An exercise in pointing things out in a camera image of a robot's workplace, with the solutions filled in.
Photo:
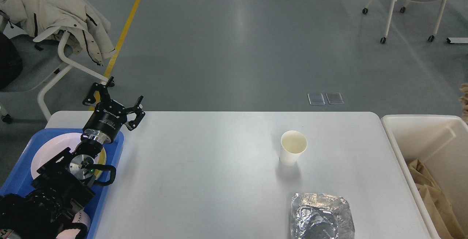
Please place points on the pink ribbed mug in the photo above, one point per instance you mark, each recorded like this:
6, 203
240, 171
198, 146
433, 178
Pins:
82, 221

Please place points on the clear floor plate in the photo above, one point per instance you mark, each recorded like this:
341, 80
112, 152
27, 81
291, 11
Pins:
335, 98
316, 99

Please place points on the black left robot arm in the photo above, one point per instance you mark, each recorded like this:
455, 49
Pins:
64, 184

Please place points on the brown paper ball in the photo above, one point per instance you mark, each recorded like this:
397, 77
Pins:
464, 101

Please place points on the yellow plate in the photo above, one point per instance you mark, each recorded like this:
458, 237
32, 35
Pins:
101, 160

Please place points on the white plastic bin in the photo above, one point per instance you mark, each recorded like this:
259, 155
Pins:
440, 143

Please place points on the silver foil bag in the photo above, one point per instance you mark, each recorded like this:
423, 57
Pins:
320, 216

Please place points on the blue plastic tray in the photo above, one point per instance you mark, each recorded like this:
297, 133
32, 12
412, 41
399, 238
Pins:
20, 178

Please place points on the black bag on chair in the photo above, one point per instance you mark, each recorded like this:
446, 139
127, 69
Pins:
10, 61

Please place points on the brown paper sheet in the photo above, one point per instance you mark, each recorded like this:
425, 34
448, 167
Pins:
439, 208

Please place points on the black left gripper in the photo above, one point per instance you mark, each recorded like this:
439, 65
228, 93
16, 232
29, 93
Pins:
109, 116

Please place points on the pink plate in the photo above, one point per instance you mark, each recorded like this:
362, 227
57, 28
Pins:
52, 148

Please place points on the left clear floor plate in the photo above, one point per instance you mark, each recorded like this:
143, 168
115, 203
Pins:
316, 99

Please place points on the beige jacket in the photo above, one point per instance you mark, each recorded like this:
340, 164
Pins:
87, 26

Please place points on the white paper cup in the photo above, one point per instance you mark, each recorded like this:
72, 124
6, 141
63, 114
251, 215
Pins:
293, 144

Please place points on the right clear floor plate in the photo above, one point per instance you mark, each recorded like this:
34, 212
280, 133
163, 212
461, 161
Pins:
335, 98

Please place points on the white bar on floor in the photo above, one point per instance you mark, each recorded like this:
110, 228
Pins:
457, 40

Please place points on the white chair left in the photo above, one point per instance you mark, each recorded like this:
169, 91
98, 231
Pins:
45, 60

